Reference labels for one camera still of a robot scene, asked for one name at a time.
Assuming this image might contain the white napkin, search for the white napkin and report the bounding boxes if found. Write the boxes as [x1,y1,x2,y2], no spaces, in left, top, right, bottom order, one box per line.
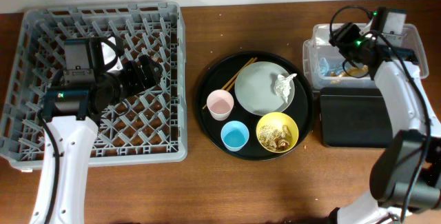
[274,73,297,103]

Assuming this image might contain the pink plastic cup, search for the pink plastic cup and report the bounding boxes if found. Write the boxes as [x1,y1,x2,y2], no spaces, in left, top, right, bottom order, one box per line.
[207,90,234,121]

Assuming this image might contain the blue plastic cup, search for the blue plastic cup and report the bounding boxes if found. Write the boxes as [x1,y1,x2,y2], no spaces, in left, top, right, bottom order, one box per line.
[220,121,249,152]

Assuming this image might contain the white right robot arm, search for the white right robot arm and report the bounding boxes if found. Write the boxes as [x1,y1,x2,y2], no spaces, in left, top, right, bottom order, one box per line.
[328,7,440,223]

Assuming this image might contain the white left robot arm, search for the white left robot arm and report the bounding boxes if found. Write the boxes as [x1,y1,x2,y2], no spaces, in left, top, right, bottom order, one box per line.
[30,37,163,223]

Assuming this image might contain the clear plastic waste bin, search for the clear plastic waste bin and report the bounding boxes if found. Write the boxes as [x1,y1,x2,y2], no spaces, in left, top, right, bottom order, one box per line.
[302,23,429,91]

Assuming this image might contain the grey plastic dishwasher rack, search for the grey plastic dishwasher rack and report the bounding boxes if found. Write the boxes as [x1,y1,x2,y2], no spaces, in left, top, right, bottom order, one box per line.
[1,2,187,172]

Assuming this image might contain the food scraps in clear bin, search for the food scraps in clear bin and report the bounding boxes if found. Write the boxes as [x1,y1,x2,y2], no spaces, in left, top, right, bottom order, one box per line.
[318,57,368,78]

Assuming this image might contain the black rectangular bin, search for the black rectangular bin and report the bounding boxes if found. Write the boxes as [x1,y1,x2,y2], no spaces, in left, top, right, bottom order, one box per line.
[319,88,393,148]

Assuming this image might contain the lower wooden chopstick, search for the lower wooden chopstick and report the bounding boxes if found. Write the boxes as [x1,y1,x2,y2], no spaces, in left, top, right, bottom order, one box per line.
[195,54,258,111]

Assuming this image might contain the wooden chopstick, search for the wooden chopstick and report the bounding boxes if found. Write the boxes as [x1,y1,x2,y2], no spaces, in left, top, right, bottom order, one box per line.
[222,57,257,91]
[195,54,258,111]

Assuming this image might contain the upper wooden chopstick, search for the upper wooden chopstick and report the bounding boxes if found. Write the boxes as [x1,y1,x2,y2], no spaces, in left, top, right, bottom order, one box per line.
[222,57,257,91]

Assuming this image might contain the grey round plate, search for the grey round plate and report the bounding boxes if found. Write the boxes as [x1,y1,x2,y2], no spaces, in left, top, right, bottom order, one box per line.
[234,61,296,116]

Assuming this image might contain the yellow bowl with food scraps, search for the yellow bowl with food scraps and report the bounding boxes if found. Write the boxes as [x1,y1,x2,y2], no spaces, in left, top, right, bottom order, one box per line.
[256,112,300,154]

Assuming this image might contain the round black tray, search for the round black tray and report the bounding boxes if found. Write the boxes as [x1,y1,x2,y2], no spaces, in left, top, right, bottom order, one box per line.
[194,51,314,161]

